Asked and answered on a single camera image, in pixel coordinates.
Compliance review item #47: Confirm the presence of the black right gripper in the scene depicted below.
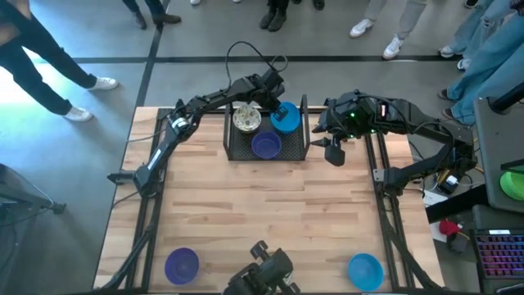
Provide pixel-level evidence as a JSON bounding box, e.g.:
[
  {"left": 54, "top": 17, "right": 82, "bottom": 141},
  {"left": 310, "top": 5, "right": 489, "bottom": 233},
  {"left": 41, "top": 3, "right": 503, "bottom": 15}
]
[{"left": 309, "top": 96, "right": 349, "bottom": 167}]

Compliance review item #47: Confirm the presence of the blue plastic mini bowl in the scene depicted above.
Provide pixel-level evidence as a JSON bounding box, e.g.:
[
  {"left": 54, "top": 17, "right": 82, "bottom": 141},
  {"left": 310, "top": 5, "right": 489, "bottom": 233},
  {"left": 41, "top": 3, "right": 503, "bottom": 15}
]
[
  {"left": 269, "top": 101, "right": 303, "bottom": 135},
  {"left": 346, "top": 252, "right": 385, "bottom": 293}
]

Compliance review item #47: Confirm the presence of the yellow bowl with speckled inside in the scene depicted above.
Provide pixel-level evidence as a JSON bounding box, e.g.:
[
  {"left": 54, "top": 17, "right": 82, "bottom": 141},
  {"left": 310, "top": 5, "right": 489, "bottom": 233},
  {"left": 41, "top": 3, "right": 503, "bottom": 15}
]
[{"left": 232, "top": 104, "right": 263, "bottom": 134}]

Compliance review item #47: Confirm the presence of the purple plastic mini bowl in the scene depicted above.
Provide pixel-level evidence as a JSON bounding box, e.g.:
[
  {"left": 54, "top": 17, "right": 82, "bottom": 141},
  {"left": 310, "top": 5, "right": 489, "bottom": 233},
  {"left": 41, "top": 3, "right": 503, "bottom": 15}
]
[
  {"left": 164, "top": 247, "right": 201, "bottom": 286},
  {"left": 251, "top": 130, "right": 283, "bottom": 161}
]

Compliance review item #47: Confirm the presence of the person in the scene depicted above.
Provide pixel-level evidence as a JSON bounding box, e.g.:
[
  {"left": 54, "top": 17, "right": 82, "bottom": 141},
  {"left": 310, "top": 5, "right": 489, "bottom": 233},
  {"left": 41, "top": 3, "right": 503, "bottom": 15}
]
[
  {"left": 121, "top": 0, "right": 183, "bottom": 30},
  {"left": 259, "top": 0, "right": 290, "bottom": 33},
  {"left": 349, "top": 0, "right": 431, "bottom": 61},
  {"left": 0, "top": 0, "right": 120, "bottom": 123},
  {"left": 290, "top": 0, "right": 327, "bottom": 11},
  {"left": 437, "top": 24, "right": 524, "bottom": 126},
  {"left": 438, "top": 0, "right": 524, "bottom": 73}
]

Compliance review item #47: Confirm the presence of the black mesh rack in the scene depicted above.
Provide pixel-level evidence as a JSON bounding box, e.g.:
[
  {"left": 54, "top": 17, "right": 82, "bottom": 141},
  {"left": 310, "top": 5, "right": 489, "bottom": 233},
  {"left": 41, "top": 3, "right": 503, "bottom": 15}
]
[{"left": 223, "top": 93, "right": 311, "bottom": 161}]

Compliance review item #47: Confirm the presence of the white paper sheet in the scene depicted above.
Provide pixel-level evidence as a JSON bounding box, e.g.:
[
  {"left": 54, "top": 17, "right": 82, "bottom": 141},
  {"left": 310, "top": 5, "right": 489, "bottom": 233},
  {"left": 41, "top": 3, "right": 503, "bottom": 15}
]
[
  {"left": 421, "top": 188, "right": 449, "bottom": 208},
  {"left": 428, "top": 220, "right": 451, "bottom": 243}
]

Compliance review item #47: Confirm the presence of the black bar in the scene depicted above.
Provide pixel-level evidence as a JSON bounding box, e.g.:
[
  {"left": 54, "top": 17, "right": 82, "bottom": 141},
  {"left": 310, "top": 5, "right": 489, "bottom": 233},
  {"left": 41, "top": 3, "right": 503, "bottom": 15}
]
[{"left": 424, "top": 184, "right": 490, "bottom": 225}]

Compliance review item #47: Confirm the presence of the small red object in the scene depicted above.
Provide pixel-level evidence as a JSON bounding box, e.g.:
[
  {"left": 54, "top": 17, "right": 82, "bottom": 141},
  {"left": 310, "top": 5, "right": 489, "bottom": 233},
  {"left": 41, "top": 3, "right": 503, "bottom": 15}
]
[{"left": 438, "top": 219, "right": 462, "bottom": 237}]

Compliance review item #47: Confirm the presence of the dark grey equipment panel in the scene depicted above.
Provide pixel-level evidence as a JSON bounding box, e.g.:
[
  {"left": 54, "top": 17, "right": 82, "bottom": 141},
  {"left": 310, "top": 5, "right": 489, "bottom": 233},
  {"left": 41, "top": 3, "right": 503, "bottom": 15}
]
[{"left": 473, "top": 97, "right": 524, "bottom": 214}]

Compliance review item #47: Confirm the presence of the small black device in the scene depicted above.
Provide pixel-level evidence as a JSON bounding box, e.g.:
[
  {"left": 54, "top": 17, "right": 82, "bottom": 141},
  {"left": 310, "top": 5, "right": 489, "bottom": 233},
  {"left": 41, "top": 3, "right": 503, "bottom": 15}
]
[{"left": 446, "top": 234, "right": 470, "bottom": 255}]

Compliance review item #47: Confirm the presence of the thick black pole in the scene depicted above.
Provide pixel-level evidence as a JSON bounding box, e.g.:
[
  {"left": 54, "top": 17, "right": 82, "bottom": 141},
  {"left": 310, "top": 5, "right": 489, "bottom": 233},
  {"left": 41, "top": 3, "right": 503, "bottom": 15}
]
[{"left": 489, "top": 81, "right": 524, "bottom": 115}]

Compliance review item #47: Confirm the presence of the green round disc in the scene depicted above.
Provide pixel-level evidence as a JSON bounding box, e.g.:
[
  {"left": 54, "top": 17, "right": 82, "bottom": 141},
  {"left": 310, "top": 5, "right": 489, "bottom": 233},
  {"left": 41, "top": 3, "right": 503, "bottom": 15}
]
[{"left": 499, "top": 166, "right": 524, "bottom": 202}]

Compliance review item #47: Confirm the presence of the laptop with backlit keyboard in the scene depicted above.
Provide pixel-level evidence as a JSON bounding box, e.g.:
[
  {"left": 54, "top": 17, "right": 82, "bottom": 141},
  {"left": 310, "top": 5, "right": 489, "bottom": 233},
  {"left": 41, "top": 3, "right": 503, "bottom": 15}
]
[{"left": 469, "top": 204, "right": 524, "bottom": 295}]

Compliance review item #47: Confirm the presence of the black stand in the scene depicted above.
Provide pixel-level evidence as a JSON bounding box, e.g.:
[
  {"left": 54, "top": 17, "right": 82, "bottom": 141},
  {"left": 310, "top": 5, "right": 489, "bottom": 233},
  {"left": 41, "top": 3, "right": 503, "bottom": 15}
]
[{"left": 0, "top": 162, "right": 67, "bottom": 295}]

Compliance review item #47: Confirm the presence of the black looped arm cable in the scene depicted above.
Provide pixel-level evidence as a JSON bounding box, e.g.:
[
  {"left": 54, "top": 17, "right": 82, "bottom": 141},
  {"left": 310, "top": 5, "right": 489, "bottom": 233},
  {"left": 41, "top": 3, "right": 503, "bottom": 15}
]
[{"left": 224, "top": 40, "right": 289, "bottom": 91}]

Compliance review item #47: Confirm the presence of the black metal frame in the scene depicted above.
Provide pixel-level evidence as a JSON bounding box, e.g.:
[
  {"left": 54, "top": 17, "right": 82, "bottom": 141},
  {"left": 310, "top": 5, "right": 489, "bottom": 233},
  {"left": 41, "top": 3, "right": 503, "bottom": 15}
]
[{"left": 93, "top": 98, "right": 449, "bottom": 295}]

